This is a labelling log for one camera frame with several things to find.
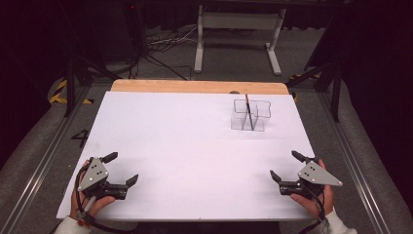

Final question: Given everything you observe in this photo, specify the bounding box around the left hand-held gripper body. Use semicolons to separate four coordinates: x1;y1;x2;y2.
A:
77;156;130;201

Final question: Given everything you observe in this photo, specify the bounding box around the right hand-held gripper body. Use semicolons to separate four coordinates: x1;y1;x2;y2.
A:
279;161;344;200

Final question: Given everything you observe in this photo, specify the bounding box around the clear acrylic organizer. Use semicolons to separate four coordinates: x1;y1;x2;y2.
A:
230;98;273;133

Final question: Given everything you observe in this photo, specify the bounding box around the black pencil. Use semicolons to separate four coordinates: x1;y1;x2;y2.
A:
244;89;255;132

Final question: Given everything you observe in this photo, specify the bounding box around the person's right hand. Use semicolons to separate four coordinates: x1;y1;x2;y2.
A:
289;158;336;219

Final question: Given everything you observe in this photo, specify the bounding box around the person's left hand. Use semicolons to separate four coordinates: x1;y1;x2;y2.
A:
69;159;117;227

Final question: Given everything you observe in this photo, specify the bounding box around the white board mat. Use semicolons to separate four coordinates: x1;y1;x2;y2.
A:
56;91;338;222

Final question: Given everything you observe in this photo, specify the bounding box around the black metal stand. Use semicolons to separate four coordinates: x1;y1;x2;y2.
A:
284;58;343;124

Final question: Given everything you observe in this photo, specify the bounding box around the black tripod stand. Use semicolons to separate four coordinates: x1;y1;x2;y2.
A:
62;53;122;118

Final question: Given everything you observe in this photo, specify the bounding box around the black device with red light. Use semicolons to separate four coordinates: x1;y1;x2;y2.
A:
122;0;146;52

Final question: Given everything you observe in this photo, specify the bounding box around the white metal stand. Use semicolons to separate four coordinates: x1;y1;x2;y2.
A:
193;4;287;77

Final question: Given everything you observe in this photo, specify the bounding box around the right hand-held gripper black cable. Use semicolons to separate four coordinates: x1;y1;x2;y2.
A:
297;187;329;234

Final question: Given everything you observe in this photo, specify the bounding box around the aluminium floor rail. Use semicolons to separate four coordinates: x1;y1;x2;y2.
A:
0;85;93;234
316;90;395;234

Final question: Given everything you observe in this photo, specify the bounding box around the bundle of floor cables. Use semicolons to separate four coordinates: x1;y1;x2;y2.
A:
127;24;200;82

